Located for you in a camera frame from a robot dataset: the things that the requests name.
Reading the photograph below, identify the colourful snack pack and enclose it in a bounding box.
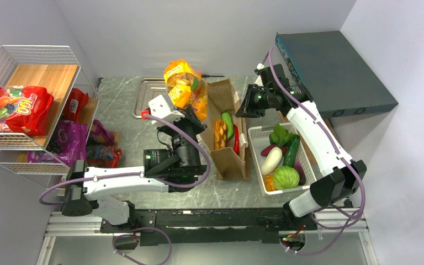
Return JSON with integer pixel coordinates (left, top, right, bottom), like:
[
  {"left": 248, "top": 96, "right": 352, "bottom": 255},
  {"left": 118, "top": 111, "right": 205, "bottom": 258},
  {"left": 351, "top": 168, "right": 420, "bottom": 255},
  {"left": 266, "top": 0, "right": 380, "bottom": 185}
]
[{"left": 86, "top": 144, "right": 123, "bottom": 168}]

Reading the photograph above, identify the purple snack bag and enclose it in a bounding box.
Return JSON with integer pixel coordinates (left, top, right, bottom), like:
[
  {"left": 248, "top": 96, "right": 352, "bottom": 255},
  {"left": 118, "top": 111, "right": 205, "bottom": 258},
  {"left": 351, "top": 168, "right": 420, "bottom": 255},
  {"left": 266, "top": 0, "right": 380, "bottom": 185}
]
[{"left": 27, "top": 120, "right": 87, "bottom": 167}]

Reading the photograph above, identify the green cabbage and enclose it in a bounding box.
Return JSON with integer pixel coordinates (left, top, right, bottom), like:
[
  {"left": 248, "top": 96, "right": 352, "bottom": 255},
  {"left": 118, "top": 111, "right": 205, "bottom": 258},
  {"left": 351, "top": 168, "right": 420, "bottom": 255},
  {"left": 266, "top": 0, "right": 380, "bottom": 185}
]
[{"left": 273, "top": 166, "right": 300, "bottom": 190}]

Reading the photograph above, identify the red candy bag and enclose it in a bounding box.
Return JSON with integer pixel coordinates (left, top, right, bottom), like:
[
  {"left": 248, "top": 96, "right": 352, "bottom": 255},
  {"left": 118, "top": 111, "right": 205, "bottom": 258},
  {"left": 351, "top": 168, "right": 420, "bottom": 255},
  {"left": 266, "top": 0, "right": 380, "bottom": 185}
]
[{"left": 0, "top": 86, "right": 54, "bottom": 136}]

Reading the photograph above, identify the orange handle screwdriver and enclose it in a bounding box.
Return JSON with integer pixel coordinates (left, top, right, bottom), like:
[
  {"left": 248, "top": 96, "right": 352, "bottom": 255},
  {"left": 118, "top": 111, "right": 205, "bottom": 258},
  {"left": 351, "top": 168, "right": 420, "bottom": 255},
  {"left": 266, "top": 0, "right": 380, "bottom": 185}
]
[{"left": 201, "top": 74, "right": 224, "bottom": 78}]

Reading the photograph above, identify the green bumpy cucumber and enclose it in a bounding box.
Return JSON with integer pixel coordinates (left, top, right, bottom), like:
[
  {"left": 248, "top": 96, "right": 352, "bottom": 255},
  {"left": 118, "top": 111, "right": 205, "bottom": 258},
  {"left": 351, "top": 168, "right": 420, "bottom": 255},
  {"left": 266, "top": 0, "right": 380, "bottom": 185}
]
[{"left": 221, "top": 112, "right": 234, "bottom": 139}]

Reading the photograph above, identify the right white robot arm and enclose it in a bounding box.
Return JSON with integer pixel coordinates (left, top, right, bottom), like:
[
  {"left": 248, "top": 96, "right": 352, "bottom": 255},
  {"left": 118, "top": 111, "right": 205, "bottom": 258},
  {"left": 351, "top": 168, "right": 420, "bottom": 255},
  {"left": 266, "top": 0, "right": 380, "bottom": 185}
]
[{"left": 236, "top": 63, "right": 367, "bottom": 229}]

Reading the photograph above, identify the burlap grocery bag pink print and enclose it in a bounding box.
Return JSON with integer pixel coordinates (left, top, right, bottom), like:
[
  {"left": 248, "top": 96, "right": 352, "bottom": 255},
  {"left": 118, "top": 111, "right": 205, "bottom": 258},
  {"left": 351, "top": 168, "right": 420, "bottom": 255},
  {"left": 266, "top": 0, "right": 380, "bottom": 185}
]
[{"left": 200, "top": 79, "right": 251, "bottom": 180}]

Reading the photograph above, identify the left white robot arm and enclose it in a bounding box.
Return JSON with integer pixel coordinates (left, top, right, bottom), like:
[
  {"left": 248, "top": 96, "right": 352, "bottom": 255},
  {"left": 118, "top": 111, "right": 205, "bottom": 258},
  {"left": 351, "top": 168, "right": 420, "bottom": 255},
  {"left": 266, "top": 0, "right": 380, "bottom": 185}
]
[{"left": 61, "top": 95, "right": 211, "bottom": 232}]

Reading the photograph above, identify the orange snack bag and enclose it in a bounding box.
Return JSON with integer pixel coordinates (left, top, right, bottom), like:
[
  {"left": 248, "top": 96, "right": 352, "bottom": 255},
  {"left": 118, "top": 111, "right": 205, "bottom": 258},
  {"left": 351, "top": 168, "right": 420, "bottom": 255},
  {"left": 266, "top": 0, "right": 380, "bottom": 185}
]
[{"left": 163, "top": 59, "right": 208, "bottom": 121}]

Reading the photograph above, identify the dark green cucumber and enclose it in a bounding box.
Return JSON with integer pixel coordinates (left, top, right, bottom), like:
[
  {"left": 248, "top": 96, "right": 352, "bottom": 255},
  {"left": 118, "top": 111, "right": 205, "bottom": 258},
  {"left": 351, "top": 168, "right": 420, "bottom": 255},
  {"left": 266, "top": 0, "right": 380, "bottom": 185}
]
[{"left": 283, "top": 135, "right": 301, "bottom": 167}]

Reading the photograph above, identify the magenta sweet potato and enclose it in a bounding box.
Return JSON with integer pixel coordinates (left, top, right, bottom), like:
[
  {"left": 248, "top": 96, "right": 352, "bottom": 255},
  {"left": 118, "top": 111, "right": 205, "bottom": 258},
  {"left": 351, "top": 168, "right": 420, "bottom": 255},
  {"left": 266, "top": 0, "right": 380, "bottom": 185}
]
[{"left": 261, "top": 145, "right": 277, "bottom": 157}]

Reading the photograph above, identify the small red snack bag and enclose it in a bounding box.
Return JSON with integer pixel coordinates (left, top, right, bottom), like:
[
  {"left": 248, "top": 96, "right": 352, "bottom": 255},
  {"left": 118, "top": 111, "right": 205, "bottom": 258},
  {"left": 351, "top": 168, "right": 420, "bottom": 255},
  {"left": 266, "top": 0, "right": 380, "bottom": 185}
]
[{"left": 62, "top": 88, "right": 89, "bottom": 122}]

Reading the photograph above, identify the white wire shelf rack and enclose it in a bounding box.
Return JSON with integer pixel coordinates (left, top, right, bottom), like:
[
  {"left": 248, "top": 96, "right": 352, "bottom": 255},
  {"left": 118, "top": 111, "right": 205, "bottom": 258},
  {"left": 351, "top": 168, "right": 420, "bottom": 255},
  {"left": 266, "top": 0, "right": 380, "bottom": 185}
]
[{"left": 0, "top": 45, "right": 116, "bottom": 188}]

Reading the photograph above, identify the silver metal tray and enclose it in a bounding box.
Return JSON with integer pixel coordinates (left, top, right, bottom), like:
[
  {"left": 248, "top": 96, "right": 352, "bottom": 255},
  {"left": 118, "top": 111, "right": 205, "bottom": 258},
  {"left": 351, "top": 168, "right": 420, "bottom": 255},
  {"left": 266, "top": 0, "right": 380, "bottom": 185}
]
[{"left": 132, "top": 78, "right": 167, "bottom": 119}]

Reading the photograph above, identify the orange braided bread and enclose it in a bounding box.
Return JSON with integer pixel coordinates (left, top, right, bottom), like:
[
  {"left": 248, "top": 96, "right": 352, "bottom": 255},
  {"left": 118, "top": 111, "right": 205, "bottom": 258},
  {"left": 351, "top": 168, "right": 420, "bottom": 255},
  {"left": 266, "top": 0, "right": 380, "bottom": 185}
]
[{"left": 214, "top": 119, "right": 227, "bottom": 150}]

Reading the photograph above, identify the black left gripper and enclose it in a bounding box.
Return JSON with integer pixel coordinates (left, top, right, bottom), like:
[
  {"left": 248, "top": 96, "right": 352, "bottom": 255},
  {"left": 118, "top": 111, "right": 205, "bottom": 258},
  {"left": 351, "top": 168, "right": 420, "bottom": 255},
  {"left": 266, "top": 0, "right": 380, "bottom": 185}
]
[{"left": 157, "top": 104, "right": 208, "bottom": 173}]

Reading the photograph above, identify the green leafy vegetable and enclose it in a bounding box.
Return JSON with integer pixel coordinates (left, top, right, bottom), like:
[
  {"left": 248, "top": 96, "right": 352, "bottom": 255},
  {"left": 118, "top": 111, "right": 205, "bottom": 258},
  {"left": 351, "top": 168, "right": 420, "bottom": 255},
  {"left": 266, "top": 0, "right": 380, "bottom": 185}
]
[{"left": 269, "top": 124, "right": 296, "bottom": 147}]

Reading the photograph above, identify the red chili pepper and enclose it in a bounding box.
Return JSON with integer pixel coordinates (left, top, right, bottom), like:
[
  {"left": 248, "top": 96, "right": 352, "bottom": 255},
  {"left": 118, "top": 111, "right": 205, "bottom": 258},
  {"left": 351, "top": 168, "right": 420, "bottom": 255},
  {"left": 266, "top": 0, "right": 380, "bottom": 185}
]
[{"left": 233, "top": 124, "right": 240, "bottom": 156}]

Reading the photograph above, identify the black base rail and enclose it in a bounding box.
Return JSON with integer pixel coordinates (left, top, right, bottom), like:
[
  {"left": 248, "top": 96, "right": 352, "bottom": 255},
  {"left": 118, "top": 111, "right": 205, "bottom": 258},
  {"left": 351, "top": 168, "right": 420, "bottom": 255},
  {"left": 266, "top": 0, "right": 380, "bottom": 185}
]
[{"left": 100, "top": 207, "right": 317, "bottom": 246}]

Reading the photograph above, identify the blue grey network switch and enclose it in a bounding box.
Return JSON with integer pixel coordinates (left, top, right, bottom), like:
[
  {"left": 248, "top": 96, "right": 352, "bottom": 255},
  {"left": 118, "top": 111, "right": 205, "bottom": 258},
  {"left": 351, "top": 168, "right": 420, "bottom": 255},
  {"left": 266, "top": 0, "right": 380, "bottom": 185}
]
[{"left": 275, "top": 31, "right": 398, "bottom": 118}]

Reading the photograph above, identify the white eggplant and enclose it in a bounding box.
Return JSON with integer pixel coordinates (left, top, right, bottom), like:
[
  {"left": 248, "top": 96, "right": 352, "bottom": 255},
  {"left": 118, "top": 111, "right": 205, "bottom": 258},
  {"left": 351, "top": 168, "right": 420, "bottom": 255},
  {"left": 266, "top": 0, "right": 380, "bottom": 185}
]
[{"left": 260, "top": 146, "right": 283, "bottom": 176}]

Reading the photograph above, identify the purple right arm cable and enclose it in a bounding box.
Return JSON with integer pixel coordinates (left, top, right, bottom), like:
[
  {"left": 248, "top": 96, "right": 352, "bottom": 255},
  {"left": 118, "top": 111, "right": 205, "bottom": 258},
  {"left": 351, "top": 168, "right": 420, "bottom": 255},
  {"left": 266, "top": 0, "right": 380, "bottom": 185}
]
[{"left": 261, "top": 46, "right": 367, "bottom": 256}]

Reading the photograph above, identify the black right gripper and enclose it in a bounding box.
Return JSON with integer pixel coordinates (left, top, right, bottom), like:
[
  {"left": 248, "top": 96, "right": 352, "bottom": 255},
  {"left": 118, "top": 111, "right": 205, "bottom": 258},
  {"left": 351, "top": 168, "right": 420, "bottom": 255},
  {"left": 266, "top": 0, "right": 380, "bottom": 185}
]
[{"left": 236, "top": 84, "right": 273, "bottom": 118}]

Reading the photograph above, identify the orange ginger root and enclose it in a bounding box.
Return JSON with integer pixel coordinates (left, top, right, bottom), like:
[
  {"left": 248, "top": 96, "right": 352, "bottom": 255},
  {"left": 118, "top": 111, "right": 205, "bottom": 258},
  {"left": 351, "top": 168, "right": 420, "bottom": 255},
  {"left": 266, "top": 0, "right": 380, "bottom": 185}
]
[{"left": 263, "top": 174, "right": 277, "bottom": 192}]

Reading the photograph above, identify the purple eggplant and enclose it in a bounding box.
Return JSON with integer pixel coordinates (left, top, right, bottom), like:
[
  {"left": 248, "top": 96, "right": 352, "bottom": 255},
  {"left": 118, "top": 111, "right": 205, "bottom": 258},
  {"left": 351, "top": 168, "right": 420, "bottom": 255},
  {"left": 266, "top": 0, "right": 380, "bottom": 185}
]
[{"left": 294, "top": 159, "right": 306, "bottom": 186}]

